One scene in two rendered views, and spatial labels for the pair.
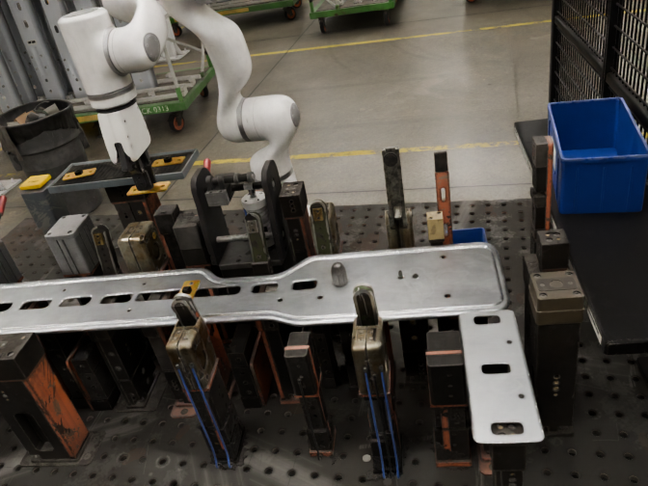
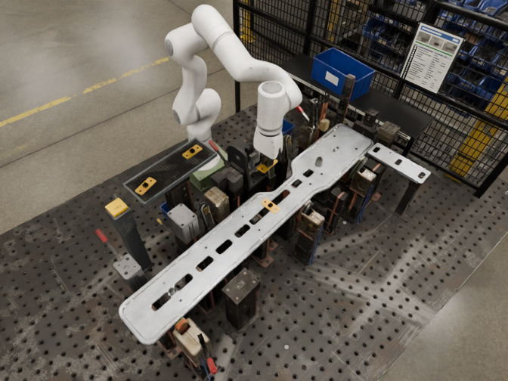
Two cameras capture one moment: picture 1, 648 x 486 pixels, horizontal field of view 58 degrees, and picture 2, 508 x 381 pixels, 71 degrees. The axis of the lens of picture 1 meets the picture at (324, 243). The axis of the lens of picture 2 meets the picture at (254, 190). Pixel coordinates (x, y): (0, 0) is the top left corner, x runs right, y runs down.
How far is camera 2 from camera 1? 1.42 m
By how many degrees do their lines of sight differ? 47
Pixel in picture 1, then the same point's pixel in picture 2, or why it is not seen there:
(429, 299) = (353, 153)
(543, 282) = (386, 128)
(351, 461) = (342, 227)
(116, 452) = (265, 296)
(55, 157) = not seen: outside the picture
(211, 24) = (198, 62)
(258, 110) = (206, 102)
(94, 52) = (285, 106)
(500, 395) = (409, 168)
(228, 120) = (192, 114)
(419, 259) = (329, 140)
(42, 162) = not seen: outside the picture
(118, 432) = not seen: hidden behind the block
